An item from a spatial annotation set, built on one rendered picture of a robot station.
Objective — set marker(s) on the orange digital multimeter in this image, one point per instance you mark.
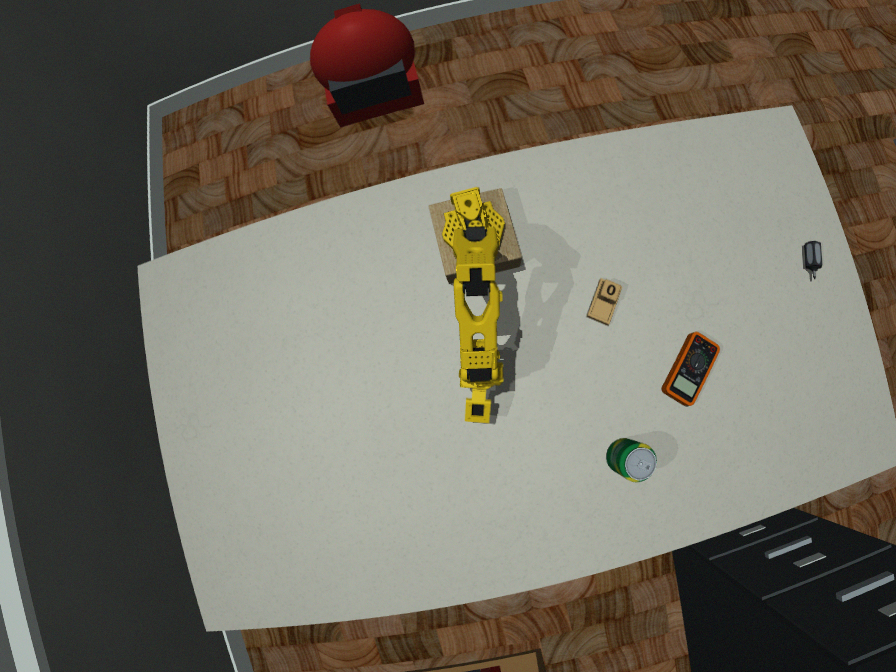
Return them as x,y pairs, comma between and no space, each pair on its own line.
691,369

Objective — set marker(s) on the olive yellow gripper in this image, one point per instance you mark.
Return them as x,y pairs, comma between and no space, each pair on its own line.
477,407

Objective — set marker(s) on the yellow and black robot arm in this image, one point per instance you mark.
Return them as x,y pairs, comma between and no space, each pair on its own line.
475,272

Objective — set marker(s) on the green drink can with yellow stripe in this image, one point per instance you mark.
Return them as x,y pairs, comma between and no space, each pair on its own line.
631,459

